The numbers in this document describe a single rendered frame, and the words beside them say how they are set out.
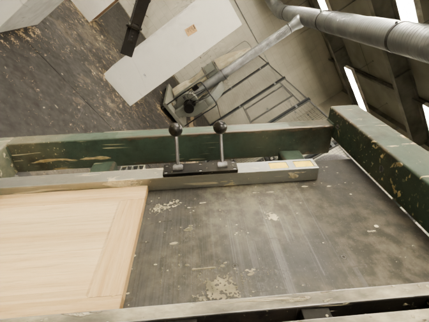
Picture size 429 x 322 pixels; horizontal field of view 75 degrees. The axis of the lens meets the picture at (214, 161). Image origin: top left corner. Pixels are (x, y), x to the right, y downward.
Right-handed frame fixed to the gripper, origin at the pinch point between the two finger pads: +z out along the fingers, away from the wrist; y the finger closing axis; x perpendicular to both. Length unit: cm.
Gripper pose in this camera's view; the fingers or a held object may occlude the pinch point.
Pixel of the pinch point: (129, 41)
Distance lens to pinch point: 79.6
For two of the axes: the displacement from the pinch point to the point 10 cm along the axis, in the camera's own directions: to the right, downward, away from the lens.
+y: -2.4, -5.8, 7.8
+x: -8.7, -2.3, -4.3
